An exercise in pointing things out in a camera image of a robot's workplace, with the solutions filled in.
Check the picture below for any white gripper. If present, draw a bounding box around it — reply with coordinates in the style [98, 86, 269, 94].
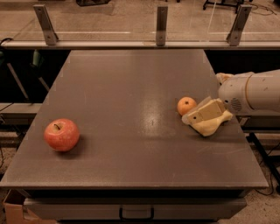
[181, 73, 253, 125]

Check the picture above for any small orange fruit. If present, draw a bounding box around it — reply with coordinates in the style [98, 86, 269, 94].
[177, 97, 197, 116]

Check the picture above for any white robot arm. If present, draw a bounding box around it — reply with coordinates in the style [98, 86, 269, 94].
[182, 70, 280, 125]

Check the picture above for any yellow wavy sponge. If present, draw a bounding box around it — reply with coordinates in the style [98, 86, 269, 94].
[190, 109, 233, 137]

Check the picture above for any black stand leg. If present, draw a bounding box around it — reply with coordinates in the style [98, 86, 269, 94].
[249, 133, 280, 194]

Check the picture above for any clear acrylic barrier panel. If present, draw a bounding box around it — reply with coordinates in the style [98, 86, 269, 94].
[0, 0, 280, 43]

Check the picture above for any red apple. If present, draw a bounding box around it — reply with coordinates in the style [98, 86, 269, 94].
[44, 118, 80, 152]

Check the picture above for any cardboard box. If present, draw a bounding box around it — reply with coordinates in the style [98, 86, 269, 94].
[3, 190, 57, 224]

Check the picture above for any right metal bracket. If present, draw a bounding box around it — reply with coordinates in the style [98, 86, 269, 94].
[227, 4, 252, 46]

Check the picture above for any metal bracket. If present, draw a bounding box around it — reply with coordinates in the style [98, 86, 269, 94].
[227, 4, 252, 46]
[33, 4, 59, 46]
[156, 6, 168, 46]

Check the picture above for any middle metal bracket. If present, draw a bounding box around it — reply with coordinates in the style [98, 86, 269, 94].
[156, 6, 168, 46]

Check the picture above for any left metal bracket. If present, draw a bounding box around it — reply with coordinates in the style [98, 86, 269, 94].
[33, 4, 59, 46]

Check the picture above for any grey drawer with black handle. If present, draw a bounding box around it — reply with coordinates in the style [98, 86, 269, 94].
[24, 198, 247, 221]

